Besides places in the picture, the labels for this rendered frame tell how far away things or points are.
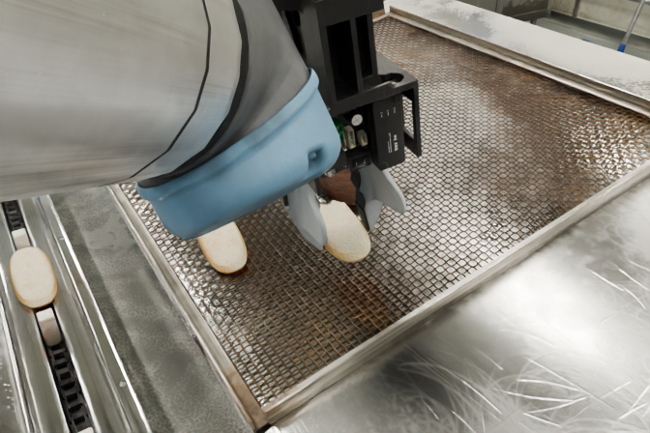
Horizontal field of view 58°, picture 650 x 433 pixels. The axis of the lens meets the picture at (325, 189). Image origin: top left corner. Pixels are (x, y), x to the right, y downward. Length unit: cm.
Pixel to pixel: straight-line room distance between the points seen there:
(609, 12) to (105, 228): 405
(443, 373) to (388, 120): 18
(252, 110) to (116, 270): 50
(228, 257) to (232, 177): 34
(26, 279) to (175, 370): 17
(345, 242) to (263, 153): 27
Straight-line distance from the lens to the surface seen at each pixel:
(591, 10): 457
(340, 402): 42
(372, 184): 43
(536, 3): 411
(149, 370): 56
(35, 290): 62
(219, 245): 53
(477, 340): 45
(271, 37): 20
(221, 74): 16
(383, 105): 33
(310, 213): 40
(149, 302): 62
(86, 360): 54
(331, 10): 30
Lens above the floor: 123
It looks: 32 degrees down
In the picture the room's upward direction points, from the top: straight up
